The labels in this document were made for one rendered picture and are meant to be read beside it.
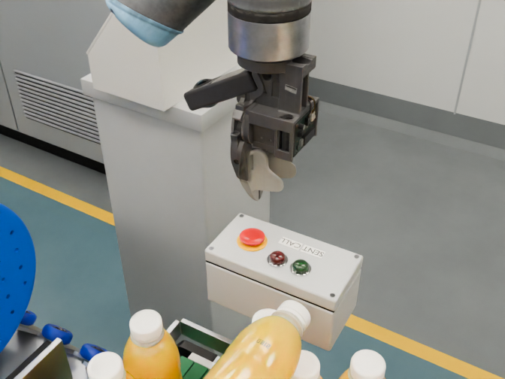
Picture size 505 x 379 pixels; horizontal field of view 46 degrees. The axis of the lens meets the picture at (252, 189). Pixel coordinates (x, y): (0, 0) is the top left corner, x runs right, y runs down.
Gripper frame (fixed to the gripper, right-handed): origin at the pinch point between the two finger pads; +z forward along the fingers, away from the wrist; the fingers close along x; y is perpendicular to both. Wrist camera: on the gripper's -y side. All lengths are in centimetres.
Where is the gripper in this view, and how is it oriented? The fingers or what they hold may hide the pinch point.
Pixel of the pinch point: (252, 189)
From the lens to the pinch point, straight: 79.1
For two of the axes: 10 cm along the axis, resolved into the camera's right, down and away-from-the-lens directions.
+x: 4.9, -5.1, 7.1
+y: 8.7, 2.9, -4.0
